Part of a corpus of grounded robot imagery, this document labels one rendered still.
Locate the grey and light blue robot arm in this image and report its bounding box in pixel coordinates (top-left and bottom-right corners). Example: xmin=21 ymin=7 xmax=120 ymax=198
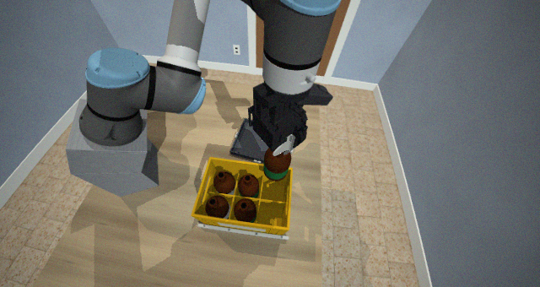
xmin=79 ymin=0 xmax=341 ymax=146

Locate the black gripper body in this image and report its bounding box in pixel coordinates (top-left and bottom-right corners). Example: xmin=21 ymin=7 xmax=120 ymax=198
xmin=248 ymin=81 xmax=311 ymax=151

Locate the yellow divided crate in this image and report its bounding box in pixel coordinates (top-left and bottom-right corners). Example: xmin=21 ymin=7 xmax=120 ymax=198
xmin=198 ymin=159 xmax=293 ymax=236

